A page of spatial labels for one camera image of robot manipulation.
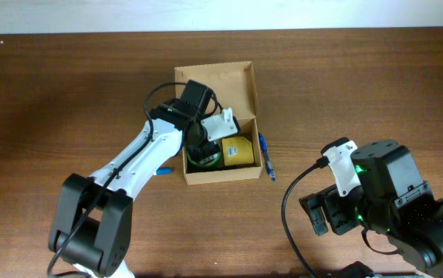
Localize green tape roll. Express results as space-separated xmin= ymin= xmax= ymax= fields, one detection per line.
xmin=187 ymin=149 xmax=221 ymax=168

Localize blue ballpoint pen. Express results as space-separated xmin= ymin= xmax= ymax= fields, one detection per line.
xmin=259 ymin=133 xmax=276 ymax=181

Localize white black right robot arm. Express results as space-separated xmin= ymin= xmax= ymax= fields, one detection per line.
xmin=299 ymin=137 xmax=443 ymax=277

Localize blue white marker pen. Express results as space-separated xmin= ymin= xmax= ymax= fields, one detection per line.
xmin=154 ymin=167 xmax=172 ymax=175

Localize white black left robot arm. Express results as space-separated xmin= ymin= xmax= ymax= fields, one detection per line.
xmin=46 ymin=80 xmax=216 ymax=277

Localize brown cardboard box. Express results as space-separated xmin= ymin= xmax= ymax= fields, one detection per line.
xmin=174 ymin=61 xmax=263 ymax=185

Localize yellow spiral notepad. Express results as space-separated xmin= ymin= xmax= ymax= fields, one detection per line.
xmin=221 ymin=136 xmax=254 ymax=166

